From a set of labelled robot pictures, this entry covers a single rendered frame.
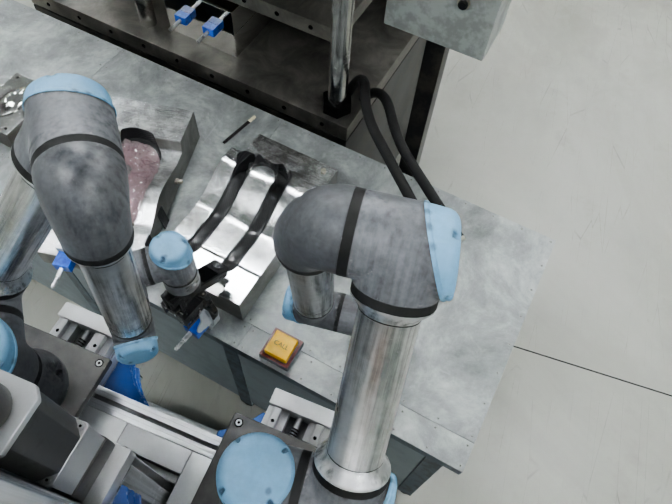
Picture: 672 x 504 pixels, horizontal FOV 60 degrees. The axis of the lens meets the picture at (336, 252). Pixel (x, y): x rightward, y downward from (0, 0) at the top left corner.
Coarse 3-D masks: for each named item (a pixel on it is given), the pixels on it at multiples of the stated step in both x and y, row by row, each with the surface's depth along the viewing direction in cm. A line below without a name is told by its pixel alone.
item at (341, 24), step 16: (336, 0) 150; (352, 0) 150; (336, 16) 154; (352, 16) 155; (336, 32) 158; (336, 48) 162; (336, 64) 167; (336, 80) 172; (336, 96) 178; (336, 112) 181
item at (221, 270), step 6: (210, 264) 134; (216, 264) 134; (222, 264) 135; (198, 270) 131; (204, 270) 131; (210, 270) 132; (216, 270) 133; (222, 270) 133; (204, 276) 129; (210, 276) 130; (216, 276) 131; (222, 276) 134; (204, 282) 128; (210, 282) 130; (216, 282) 132; (204, 288) 129
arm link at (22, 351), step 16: (0, 320) 95; (16, 320) 100; (0, 336) 93; (16, 336) 97; (0, 352) 92; (16, 352) 95; (32, 352) 103; (0, 368) 92; (16, 368) 96; (32, 368) 101
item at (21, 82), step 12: (12, 84) 173; (24, 84) 174; (0, 96) 171; (12, 96) 173; (0, 108) 170; (12, 108) 172; (0, 120) 166; (12, 120) 166; (0, 132) 164; (12, 132) 165
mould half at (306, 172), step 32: (224, 160) 155; (288, 160) 165; (256, 192) 152; (288, 192) 150; (192, 224) 150; (224, 224) 150; (224, 256) 145; (256, 256) 146; (224, 288) 141; (256, 288) 145
